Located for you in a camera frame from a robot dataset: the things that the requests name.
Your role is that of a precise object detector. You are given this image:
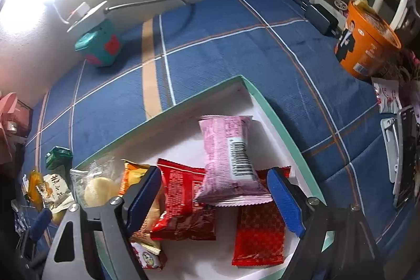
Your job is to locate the pink snack packet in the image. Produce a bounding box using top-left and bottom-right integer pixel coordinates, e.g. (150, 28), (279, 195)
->
(194, 115), (273, 207)

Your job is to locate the orange instant noodle cup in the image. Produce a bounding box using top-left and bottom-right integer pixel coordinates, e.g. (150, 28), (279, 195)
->
(335, 0), (402, 80)

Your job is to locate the green snack box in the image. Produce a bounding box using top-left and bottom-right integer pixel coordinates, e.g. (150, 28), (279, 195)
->
(46, 146), (73, 170)

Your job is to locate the white green cookie packet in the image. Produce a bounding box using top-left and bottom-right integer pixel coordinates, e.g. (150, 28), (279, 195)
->
(36, 174), (75, 214)

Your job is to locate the white tray with teal rim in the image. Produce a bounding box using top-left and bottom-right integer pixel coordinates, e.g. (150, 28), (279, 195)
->
(90, 76), (322, 279)

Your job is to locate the black power adapter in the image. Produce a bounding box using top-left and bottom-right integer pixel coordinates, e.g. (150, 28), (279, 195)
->
(305, 3), (339, 36)

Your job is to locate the white power strip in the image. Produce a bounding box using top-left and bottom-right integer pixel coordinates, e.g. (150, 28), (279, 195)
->
(67, 1), (107, 38)

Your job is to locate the yellow jelly cup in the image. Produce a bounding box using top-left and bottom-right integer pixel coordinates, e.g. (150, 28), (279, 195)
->
(51, 210), (66, 226)

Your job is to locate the white red paper packet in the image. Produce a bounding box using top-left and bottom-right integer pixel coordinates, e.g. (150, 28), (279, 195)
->
(372, 77), (402, 114)

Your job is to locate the smartphone on white stand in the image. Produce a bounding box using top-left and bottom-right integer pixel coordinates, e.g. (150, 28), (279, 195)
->
(381, 105), (419, 209)

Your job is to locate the red white candy packet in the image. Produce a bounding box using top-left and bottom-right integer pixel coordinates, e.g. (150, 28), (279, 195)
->
(131, 242), (167, 270)

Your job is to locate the red snack bag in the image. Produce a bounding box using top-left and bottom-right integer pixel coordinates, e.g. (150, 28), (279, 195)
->
(150, 159), (216, 241)

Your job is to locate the orange chip bag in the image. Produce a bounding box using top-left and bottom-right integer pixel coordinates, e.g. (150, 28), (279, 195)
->
(119, 160), (162, 254)

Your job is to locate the clear bag round pastry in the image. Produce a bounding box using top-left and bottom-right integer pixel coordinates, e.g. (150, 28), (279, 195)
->
(70, 158), (122, 208)

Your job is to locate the amber candy packet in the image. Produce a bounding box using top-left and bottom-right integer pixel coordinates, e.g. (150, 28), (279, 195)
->
(28, 170), (43, 212)

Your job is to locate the teal tin box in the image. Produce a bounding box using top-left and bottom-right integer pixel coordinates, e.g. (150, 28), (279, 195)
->
(74, 19), (122, 67)

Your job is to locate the blue plaid tablecloth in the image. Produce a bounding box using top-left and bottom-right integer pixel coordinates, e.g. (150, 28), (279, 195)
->
(23, 0), (414, 255)

